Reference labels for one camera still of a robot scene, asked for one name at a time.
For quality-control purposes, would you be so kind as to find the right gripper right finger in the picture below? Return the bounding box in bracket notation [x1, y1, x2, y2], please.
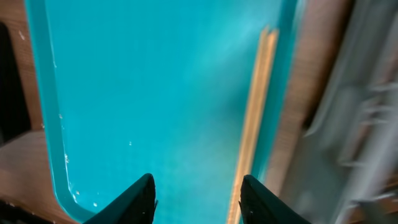
[239, 175, 310, 224]

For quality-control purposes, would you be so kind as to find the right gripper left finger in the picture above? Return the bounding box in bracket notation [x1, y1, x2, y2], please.
[85, 173, 157, 224]

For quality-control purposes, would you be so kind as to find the wooden chopstick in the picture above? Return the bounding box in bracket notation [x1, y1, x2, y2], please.
[236, 28, 280, 224]
[226, 26, 271, 224]

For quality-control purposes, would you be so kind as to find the grey dishwasher rack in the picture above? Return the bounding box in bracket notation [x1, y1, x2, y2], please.
[280, 0, 397, 223]

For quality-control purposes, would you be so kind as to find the teal plastic serving tray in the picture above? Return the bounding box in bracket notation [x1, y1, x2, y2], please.
[25, 0, 305, 223]

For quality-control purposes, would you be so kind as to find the black plastic tray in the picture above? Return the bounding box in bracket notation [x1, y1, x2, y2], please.
[1, 23, 31, 145]

